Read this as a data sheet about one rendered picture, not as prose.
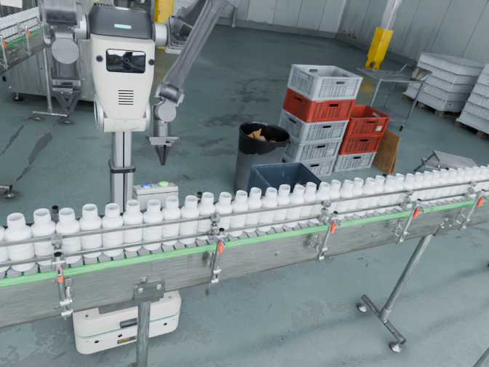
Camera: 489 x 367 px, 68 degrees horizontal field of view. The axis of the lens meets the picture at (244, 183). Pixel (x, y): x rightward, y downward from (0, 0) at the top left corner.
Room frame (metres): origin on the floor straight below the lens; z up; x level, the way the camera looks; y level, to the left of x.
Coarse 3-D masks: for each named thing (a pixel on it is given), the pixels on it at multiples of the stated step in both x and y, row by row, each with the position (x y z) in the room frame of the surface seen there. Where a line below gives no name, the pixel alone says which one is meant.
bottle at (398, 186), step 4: (396, 176) 1.42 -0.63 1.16; (400, 176) 1.43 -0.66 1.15; (404, 176) 1.42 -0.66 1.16; (396, 180) 1.41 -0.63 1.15; (400, 180) 1.40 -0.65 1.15; (396, 184) 1.40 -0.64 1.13; (400, 184) 1.40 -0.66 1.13; (396, 188) 1.39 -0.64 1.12; (400, 188) 1.40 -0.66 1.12; (392, 196) 1.39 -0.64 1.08; (396, 196) 1.39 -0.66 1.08; (392, 200) 1.39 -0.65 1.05; (396, 200) 1.40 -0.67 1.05; (388, 208) 1.39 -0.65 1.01; (392, 208) 1.40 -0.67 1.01
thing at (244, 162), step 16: (240, 128) 2.91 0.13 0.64; (256, 128) 3.14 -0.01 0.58; (272, 128) 3.15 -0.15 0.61; (240, 144) 2.85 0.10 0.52; (256, 144) 2.74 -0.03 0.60; (272, 144) 2.74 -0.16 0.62; (240, 160) 2.83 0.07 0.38; (256, 160) 2.75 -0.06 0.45; (272, 160) 2.78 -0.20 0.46; (240, 176) 2.81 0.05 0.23
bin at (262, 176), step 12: (252, 168) 1.65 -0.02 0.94; (264, 168) 1.70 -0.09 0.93; (276, 168) 1.74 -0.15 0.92; (288, 168) 1.78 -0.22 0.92; (300, 168) 1.80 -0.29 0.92; (252, 180) 1.63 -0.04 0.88; (264, 180) 1.53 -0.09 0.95; (276, 180) 1.75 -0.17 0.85; (288, 180) 1.79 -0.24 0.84; (300, 180) 1.78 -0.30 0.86; (312, 180) 1.70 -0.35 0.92; (264, 192) 1.51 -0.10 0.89
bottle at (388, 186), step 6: (390, 180) 1.37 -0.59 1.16; (384, 186) 1.37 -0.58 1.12; (390, 186) 1.36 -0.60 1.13; (384, 192) 1.36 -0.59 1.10; (384, 198) 1.36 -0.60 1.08; (390, 198) 1.36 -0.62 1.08; (378, 204) 1.36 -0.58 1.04; (384, 204) 1.36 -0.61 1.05; (378, 210) 1.36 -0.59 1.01; (384, 210) 1.36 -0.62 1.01
